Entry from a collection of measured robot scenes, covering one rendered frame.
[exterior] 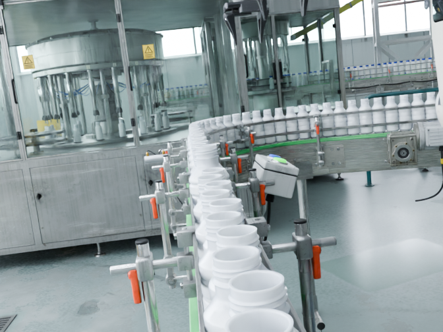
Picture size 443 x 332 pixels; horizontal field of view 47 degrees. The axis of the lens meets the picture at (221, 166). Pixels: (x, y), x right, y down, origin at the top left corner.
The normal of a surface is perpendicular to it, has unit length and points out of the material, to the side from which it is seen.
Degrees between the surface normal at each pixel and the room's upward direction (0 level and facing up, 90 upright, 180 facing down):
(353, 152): 90
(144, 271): 90
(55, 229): 90
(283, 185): 90
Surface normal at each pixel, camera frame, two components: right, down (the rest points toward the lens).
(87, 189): 0.07, 0.15
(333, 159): -0.23, 0.17
